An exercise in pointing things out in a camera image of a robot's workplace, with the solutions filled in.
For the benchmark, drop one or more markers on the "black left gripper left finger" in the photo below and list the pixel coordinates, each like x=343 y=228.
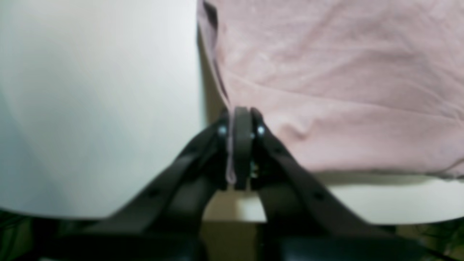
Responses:
x=162 y=222

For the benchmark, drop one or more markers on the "mauve t-shirt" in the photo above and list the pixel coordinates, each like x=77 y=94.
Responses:
x=349 y=86

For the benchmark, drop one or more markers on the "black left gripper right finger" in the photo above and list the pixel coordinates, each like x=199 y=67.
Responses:
x=305 y=221

